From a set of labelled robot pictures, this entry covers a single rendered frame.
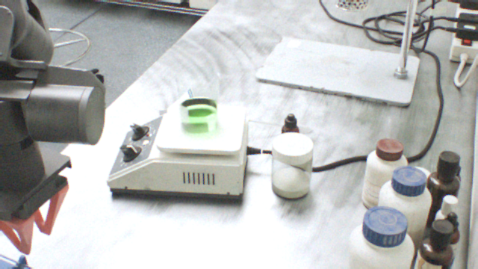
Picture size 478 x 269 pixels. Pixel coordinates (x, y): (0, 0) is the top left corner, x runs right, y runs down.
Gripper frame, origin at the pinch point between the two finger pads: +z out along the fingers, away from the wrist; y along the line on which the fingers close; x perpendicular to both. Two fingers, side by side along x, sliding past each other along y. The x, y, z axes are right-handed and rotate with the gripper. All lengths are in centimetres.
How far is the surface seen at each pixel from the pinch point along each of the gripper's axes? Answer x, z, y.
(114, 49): 133, 85, 182
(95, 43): 146, 85, 183
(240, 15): 17, 9, 88
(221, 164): -11.1, 2.6, 24.7
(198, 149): -8.0, 0.5, 23.9
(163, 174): -3.4, 4.7, 21.5
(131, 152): 2.3, 3.2, 22.2
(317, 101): -14, 9, 57
